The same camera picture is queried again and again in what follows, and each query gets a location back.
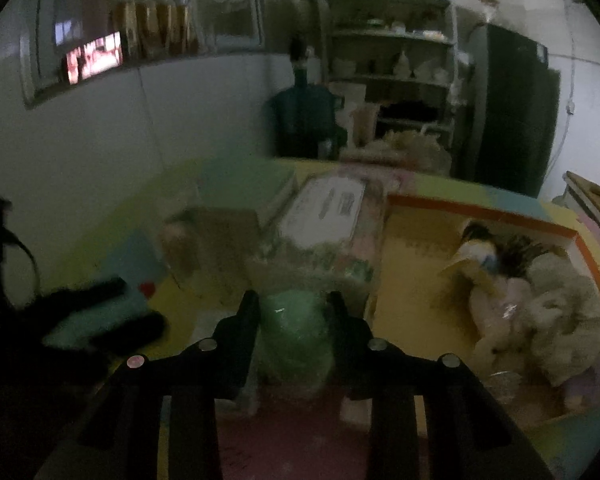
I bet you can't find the pink plush rabbit toy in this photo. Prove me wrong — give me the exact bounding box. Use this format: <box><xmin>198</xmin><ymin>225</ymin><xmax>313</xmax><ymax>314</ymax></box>
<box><xmin>468</xmin><ymin>278</ymin><xmax>532</xmax><ymax>405</ymax></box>

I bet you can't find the green bubble wrap bag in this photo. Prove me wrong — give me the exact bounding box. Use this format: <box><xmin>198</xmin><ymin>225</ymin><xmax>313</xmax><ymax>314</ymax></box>
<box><xmin>256</xmin><ymin>289</ymin><xmax>335</xmax><ymax>400</ymax></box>

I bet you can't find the cream teddy bear purple dress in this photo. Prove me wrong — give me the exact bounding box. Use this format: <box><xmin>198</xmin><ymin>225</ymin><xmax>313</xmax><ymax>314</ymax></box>
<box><xmin>564</xmin><ymin>353</ymin><xmax>600</xmax><ymax>412</ymax></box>

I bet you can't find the orange-rimmed cardboard box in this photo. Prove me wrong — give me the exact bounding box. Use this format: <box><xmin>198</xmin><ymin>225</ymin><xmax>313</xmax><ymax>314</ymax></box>
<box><xmin>372</xmin><ymin>194</ymin><xmax>600</xmax><ymax>428</ymax></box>

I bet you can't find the beige fluffy cloth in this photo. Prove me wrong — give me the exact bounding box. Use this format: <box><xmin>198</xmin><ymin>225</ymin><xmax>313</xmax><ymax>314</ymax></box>
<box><xmin>519</xmin><ymin>252</ymin><xmax>600</xmax><ymax>387</ymax></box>

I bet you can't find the small doll dark hair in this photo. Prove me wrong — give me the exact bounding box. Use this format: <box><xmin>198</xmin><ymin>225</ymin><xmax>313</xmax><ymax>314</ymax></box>
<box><xmin>439</xmin><ymin>219</ymin><xmax>507</xmax><ymax>301</ymax></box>

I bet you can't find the colourful foam play mat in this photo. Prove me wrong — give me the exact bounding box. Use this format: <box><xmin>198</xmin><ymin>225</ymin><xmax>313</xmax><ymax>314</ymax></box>
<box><xmin>45</xmin><ymin>159</ymin><xmax>600</xmax><ymax>479</ymax></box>

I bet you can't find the floral tissue pack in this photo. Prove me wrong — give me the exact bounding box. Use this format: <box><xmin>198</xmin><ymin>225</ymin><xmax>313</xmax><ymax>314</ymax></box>
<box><xmin>246</xmin><ymin>171</ymin><xmax>386</xmax><ymax>316</ymax></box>

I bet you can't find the white plastic bag of goods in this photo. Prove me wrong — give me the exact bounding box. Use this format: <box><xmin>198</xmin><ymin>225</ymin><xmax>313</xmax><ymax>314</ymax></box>
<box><xmin>364</xmin><ymin>128</ymin><xmax>452</xmax><ymax>177</ymax></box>

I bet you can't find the teal box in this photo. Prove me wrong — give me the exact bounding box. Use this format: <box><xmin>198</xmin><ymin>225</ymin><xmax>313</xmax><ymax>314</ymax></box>
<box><xmin>197</xmin><ymin>156</ymin><xmax>297</xmax><ymax>228</ymax></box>

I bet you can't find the black refrigerator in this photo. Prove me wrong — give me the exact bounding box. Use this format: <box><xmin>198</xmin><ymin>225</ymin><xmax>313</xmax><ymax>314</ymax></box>
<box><xmin>452</xmin><ymin>24</ymin><xmax>560</xmax><ymax>197</ymax></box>

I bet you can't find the phone with lit screen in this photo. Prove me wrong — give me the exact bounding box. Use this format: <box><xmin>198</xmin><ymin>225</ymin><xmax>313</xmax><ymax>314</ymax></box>
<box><xmin>65</xmin><ymin>32</ymin><xmax>123</xmax><ymax>84</ymax></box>

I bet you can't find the teal water jug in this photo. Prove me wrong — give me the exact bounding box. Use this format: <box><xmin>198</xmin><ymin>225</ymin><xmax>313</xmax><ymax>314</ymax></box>
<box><xmin>271</xmin><ymin>32</ymin><xmax>348</xmax><ymax>160</ymax></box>

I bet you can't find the amber bottle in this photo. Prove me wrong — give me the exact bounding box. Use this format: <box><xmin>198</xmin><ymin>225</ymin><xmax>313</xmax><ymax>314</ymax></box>
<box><xmin>136</xmin><ymin>0</ymin><xmax>161</xmax><ymax>60</ymax></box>
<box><xmin>173</xmin><ymin>0</ymin><xmax>198</xmax><ymax>55</ymax></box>
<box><xmin>156</xmin><ymin>0</ymin><xmax>176</xmax><ymax>55</ymax></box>
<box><xmin>111</xmin><ymin>0</ymin><xmax>140</xmax><ymax>61</ymax></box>

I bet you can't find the metal storage shelf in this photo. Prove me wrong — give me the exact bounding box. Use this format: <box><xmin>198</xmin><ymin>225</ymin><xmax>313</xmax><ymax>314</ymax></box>
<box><xmin>321</xmin><ymin>0</ymin><xmax>460</xmax><ymax>148</ymax></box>

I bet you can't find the glass jar on refrigerator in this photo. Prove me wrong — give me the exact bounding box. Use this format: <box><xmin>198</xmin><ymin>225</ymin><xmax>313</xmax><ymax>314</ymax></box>
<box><xmin>479</xmin><ymin>0</ymin><xmax>501</xmax><ymax>25</ymax></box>

